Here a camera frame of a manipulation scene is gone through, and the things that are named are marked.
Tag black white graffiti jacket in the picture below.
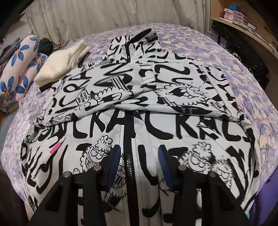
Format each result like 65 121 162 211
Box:
21 29 260 225

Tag black clothes under desk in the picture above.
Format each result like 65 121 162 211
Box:
217 35 269 90

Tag grey clothes pile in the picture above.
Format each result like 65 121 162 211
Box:
0 37 21 65

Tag purple cloth with print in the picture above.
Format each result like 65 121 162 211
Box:
250 168 278 226

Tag purple floral bed sheet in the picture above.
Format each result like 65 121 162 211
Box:
1 23 278 196

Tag folded cream garment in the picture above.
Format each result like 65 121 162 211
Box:
34 39 90 87

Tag pink blue flower pillow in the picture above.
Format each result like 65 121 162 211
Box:
1 35 48 106

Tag black cloth bundle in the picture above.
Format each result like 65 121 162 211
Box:
38 38 54 56

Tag beige curtain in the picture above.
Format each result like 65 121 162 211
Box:
21 0 211 47

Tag wooden desk shelf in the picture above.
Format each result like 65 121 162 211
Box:
210 1 277 63

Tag pink storage boxes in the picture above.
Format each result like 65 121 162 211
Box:
220 8 257 31

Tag blue box on shelf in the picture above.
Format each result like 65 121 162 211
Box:
229 4 239 11

